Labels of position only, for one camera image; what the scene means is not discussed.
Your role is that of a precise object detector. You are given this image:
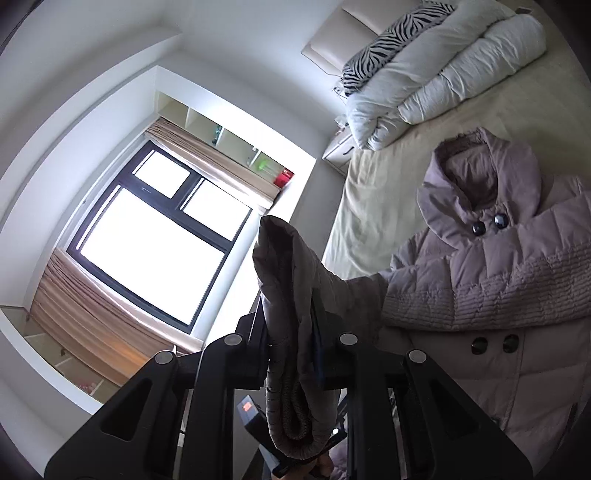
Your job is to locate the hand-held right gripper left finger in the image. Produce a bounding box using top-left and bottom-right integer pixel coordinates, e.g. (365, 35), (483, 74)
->
(44, 314), (272, 480)

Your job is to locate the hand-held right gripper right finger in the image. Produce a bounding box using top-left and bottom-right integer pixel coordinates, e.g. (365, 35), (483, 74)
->
(311, 295), (546, 480)

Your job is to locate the mauve quilted down jacket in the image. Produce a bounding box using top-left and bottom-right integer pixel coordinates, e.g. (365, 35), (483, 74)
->
(253, 127), (591, 480)

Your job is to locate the person's left hand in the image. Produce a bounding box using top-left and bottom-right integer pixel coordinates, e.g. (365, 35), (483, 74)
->
(291, 455), (334, 480)

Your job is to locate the black framed window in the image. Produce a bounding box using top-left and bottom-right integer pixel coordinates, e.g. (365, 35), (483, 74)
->
(66, 141), (254, 335)

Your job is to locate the bed with beige sheet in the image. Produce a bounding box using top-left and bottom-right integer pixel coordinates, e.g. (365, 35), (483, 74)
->
(321, 9), (591, 283)

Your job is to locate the white nightstand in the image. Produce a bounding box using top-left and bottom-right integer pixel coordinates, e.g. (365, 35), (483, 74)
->
(322, 122), (361, 176)

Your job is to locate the white folded duvet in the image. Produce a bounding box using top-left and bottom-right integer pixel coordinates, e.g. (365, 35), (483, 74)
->
(345, 2), (548, 151)

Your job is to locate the cream padded headboard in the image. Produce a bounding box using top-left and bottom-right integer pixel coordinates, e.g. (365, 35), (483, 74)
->
(301, 0), (444, 75)

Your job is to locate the zebra print pillow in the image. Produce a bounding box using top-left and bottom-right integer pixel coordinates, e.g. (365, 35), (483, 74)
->
(341, 0), (458, 97)

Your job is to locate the white wall shelf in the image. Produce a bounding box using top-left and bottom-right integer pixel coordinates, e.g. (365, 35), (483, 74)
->
(154, 90), (296, 190)
(0, 305), (121, 411)

